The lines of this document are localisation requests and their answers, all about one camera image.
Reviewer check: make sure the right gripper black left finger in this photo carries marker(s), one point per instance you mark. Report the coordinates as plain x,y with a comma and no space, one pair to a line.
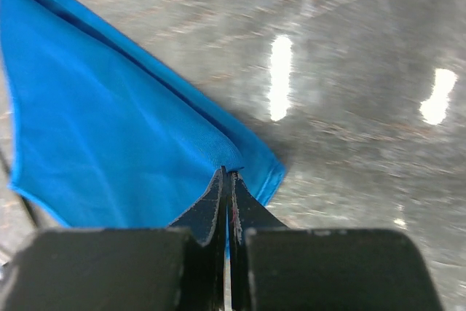
202,282

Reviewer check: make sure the blue cloth napkin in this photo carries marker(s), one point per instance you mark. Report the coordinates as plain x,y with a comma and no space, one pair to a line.
105,134

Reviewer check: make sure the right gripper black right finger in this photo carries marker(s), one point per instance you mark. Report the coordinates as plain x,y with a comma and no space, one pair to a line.
258,251

